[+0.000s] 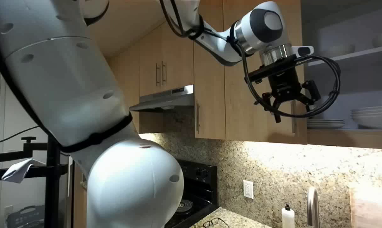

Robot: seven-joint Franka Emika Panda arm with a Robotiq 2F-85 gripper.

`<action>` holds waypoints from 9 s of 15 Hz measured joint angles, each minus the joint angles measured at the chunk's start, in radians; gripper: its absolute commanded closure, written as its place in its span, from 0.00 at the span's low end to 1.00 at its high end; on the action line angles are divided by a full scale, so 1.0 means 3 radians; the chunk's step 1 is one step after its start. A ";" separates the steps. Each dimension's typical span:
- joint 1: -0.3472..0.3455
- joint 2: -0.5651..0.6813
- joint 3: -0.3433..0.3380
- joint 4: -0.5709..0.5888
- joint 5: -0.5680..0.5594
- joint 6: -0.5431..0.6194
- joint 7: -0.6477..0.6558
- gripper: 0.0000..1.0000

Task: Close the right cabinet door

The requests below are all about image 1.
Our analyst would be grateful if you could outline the wooden cabinets above hood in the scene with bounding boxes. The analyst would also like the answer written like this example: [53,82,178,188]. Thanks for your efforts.
[108,21,195,135]

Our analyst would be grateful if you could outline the left wooden cabinet door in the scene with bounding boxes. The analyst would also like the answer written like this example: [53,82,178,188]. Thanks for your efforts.
[224,0,307,144]

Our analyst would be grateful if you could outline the white wall outlet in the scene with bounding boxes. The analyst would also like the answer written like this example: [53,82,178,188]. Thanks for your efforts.
[243,180,254,199]

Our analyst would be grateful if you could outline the black camera stand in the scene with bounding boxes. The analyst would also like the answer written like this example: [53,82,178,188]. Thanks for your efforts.
[0,137,68,228]

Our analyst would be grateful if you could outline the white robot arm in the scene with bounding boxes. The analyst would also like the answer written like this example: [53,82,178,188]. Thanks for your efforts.
[0,0,314,228]

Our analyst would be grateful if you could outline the dark basket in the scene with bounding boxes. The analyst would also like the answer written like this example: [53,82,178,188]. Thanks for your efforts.
[5,206,44,228]

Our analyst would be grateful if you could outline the narrow wooden cabinet door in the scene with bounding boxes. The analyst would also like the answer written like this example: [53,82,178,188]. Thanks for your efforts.
[194,0,225,140]

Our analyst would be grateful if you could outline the wooden cutting board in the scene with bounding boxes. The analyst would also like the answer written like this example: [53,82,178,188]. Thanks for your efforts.
[349,184,382,228]

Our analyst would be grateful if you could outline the black stove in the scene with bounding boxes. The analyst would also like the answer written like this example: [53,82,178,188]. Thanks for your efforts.
[164,160,218,228]

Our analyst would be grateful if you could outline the stack of white plates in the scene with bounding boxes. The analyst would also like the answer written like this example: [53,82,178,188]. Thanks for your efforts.
[352,107,382,130]

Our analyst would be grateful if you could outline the small white plates stack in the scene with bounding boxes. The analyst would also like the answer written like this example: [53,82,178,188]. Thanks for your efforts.
[307,120,345,130]

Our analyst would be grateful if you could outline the stainless range hood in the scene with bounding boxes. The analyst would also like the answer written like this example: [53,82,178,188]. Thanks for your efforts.
[130,85,195,112]

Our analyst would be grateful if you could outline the white paper tag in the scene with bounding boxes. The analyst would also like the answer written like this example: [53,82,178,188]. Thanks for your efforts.
[1,159,43,184]

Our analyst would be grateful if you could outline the chrome kitchen faucet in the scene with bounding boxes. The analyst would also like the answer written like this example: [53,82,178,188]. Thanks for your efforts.
[307,187,320,228]

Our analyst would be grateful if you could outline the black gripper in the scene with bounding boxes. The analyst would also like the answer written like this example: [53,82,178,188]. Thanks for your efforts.
[248,56,320,123]

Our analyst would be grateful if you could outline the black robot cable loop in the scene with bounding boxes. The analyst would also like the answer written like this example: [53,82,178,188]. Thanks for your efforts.
[240,42,343,120]

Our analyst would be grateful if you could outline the white soap dispenser bottle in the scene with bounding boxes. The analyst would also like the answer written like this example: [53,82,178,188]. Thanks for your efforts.
[281,204,295,228]

